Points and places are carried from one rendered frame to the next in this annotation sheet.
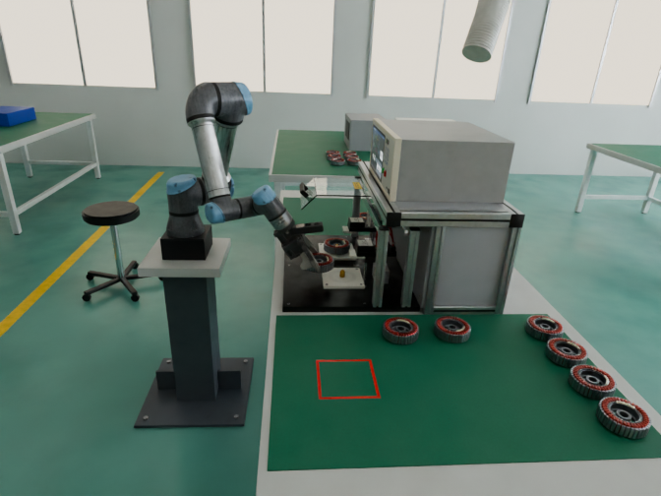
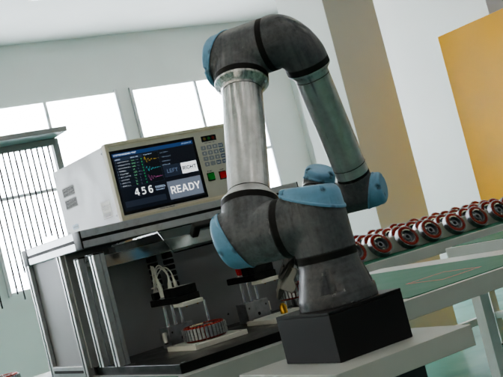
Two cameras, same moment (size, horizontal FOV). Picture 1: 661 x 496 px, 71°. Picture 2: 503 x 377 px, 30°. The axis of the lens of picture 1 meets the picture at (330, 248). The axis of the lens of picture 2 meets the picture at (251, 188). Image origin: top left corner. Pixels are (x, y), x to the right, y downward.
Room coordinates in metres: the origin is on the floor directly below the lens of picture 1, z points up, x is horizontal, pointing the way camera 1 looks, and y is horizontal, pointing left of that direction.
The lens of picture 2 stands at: (2.71, 2.13, 1.01)
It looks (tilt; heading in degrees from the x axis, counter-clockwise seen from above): 3 degrees up; 242
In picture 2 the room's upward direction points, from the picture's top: 14 degrees counter-clockwise
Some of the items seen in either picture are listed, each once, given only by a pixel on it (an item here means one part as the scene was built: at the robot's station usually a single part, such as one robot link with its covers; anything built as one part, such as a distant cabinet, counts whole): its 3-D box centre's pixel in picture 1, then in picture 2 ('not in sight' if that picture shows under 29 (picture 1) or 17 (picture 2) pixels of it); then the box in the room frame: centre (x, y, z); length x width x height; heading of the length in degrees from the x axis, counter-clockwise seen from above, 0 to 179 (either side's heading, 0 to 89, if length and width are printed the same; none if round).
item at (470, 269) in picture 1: (469, 271); not in sight; (1.38, -0.47, 0.91); 0.28 x 0.03 x 0.32; 95
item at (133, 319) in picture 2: (405, 230); (186, 281); (1.69, -0.29, 0.92); 0.66 x 0.01 x 0.30; 5
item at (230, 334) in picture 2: (336, 251); (206, 340); (1.79, -0.03, 0.78); 0.15 x 0.15 x 0.01; 5
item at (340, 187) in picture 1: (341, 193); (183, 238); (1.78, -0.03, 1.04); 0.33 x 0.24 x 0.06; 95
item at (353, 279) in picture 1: (341, 278); (284, 315); (1.55, -0.05, 0.78); 0.15 x 0.15 x 0.01; 5
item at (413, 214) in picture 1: (427, 189); (161, 224); (1.70, -0.36, 1.09); 0.68 x 0.44 x 0.05; 5
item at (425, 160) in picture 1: (433, 156); (154, 181); (1.68, -0.36, 1.22); 0.44 x 0.39 x 0.20; 5
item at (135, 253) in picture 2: (368, 204); (203, 236); (1.68, -0.14, 1.03); 0.62 x 0.01 x 0.03; 5
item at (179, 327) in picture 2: not in sight; (178, 333); (1.80, -0.17, 0.80); 0.08 x 0.05 x 0.06; 5
